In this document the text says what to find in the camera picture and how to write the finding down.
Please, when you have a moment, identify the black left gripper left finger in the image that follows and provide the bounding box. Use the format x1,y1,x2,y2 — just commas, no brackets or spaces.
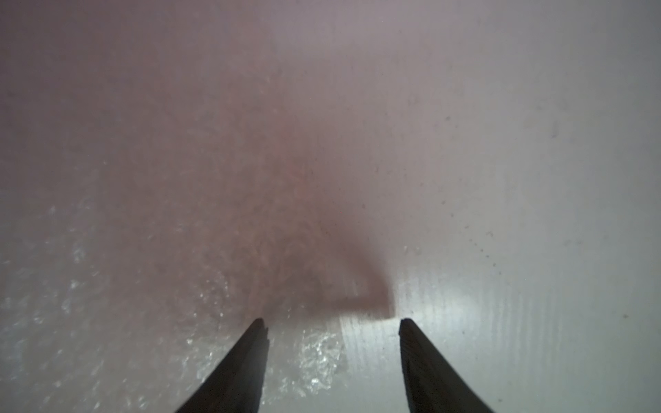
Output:
177,318,270,413

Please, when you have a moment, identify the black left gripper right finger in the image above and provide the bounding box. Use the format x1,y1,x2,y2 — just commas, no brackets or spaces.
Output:
399,318,492,413

